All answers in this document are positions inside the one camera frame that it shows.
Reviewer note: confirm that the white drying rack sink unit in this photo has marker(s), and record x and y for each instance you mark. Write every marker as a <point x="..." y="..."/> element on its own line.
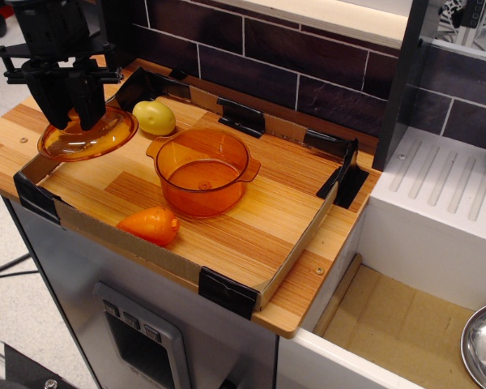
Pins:
<point x="425" y="223"/>

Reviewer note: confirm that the orange toy carrot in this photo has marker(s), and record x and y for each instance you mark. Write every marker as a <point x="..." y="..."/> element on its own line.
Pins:
<point x="157" y="225"/>

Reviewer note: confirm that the cardboard fence with black tape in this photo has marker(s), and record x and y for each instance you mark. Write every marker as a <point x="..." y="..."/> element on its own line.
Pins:
<point x="264" y="258"/>

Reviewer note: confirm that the grey toy dishwasher front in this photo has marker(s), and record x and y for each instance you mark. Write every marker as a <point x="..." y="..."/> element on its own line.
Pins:
<point x="136" y="329"/>

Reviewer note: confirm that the dark vertical shelf post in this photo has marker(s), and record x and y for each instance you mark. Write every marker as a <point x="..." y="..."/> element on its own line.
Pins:
<point x="389" y="136"/>

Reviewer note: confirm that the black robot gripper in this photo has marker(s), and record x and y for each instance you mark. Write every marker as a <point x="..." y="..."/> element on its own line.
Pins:
<point x="58" y="45"/>

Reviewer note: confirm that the yellow toy potato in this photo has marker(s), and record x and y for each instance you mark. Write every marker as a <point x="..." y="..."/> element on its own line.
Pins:
<point x="154" y="117"/>

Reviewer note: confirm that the orange transparent pot lid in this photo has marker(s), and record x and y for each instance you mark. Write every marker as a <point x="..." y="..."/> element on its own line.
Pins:
<point x="114" y="129"/>

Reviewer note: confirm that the orange transparent plastic pot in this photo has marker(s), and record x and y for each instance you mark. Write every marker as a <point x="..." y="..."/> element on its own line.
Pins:
<point x="203" y="173"/>

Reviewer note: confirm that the silver metal bowl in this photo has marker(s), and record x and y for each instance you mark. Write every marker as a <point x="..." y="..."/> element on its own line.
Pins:
<point x="473" y="346"/>

